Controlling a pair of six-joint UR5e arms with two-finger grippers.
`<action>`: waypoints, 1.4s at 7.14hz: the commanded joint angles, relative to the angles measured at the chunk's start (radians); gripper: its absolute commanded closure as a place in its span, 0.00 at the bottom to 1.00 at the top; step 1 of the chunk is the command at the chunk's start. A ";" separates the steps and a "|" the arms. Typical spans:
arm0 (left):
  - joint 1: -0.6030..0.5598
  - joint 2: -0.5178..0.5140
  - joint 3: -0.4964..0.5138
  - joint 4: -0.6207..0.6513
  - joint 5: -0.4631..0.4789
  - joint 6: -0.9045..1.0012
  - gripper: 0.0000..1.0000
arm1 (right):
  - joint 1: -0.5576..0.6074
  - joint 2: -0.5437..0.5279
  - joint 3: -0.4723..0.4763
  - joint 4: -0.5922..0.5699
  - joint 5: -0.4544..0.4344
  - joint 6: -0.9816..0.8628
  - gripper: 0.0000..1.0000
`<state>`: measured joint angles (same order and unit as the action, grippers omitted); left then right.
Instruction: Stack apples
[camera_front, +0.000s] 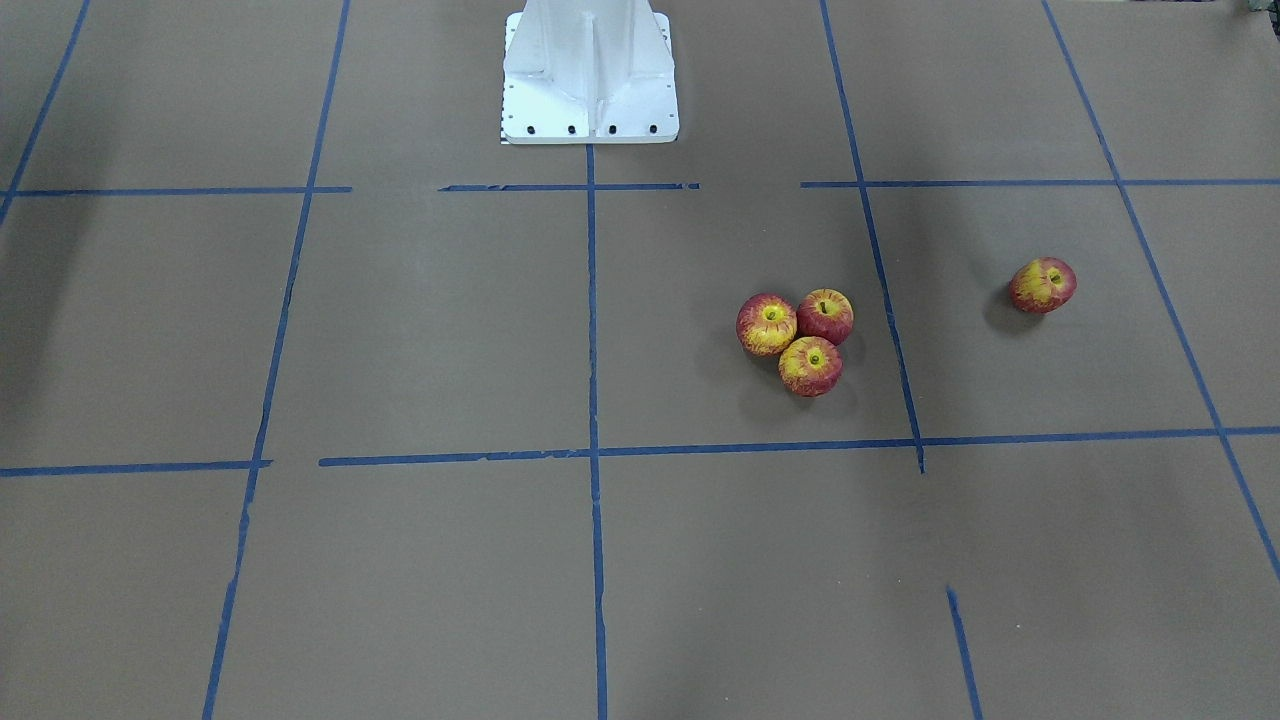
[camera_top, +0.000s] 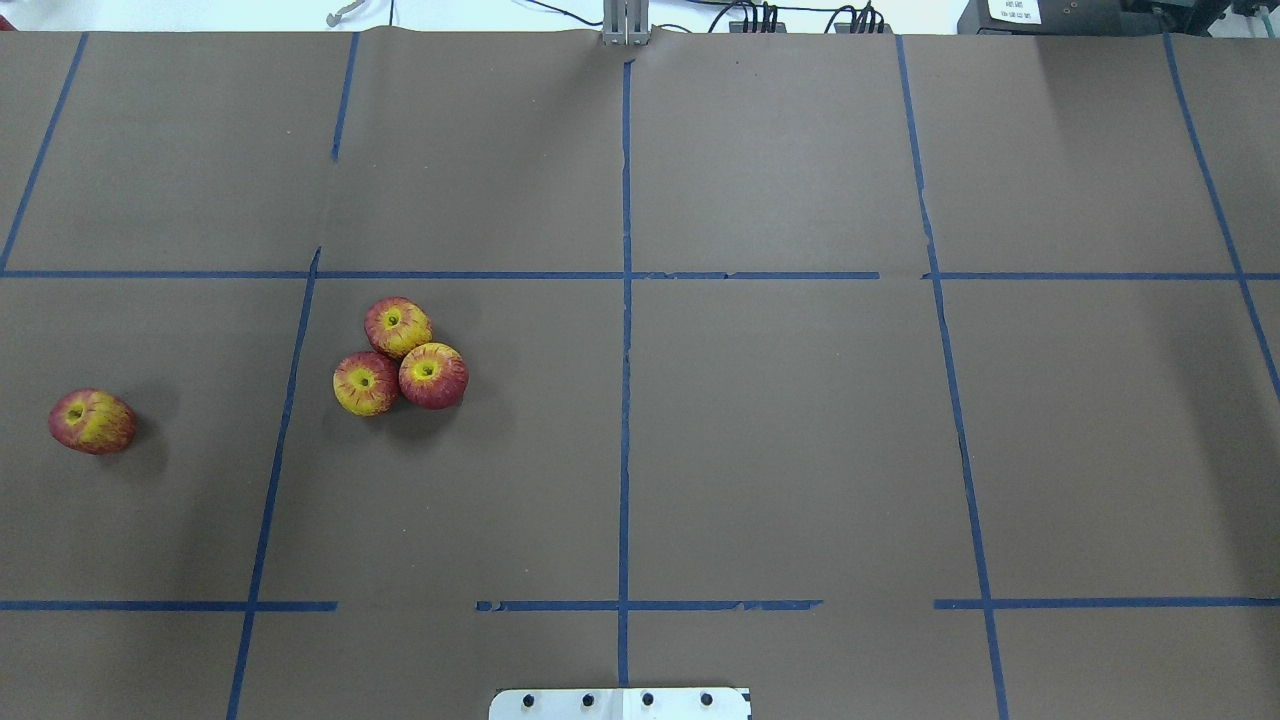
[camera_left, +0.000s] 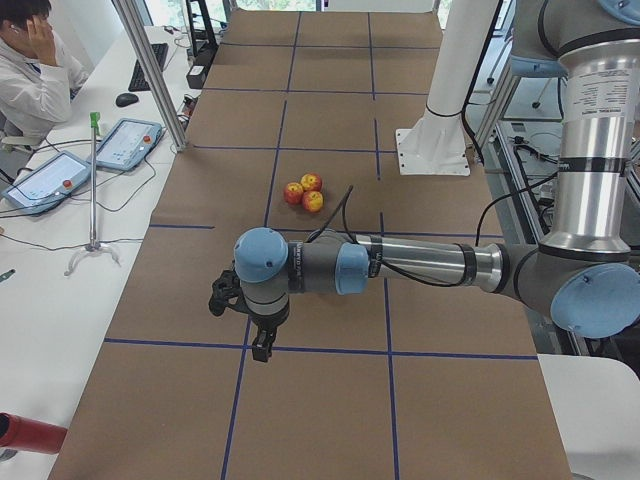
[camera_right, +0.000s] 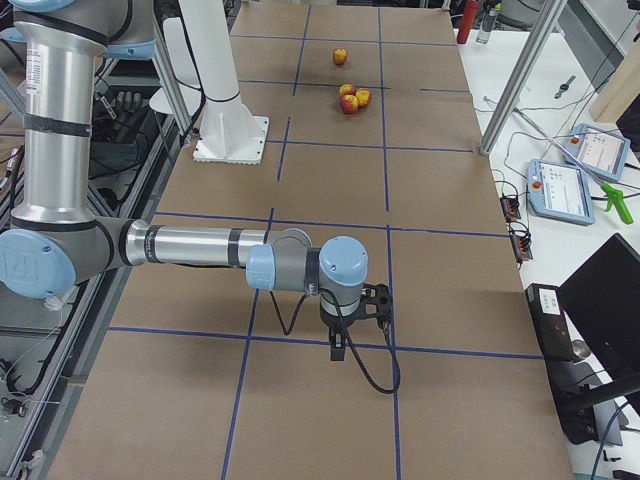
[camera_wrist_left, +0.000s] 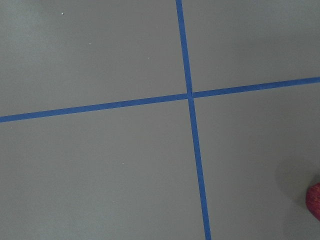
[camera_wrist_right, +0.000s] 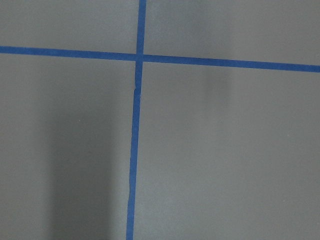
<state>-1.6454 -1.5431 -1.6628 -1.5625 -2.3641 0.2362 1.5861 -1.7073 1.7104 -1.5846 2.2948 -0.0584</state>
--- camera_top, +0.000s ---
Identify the lone red yellow apple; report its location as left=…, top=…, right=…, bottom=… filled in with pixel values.
left=47, top=388, right=137, bottom=455

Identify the red yellow apple left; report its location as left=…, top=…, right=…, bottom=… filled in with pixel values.
left=398, top=342, right=468, bottom=410

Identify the red yellow apple front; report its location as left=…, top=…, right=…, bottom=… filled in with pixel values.
left=364, top=296, right=434, bottom=361

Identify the red yellow apple back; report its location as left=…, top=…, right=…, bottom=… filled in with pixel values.
left=332, top=351, right=401, bottom=416

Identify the black electronics box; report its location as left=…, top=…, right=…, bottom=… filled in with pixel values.
left=956, top=1, right=1233, bottom=37

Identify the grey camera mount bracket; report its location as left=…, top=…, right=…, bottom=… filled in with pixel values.
left=602, top=0, right=652, bottom=46

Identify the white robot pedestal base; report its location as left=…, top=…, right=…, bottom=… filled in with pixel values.
left=488, top=687, right=753, bottom=719

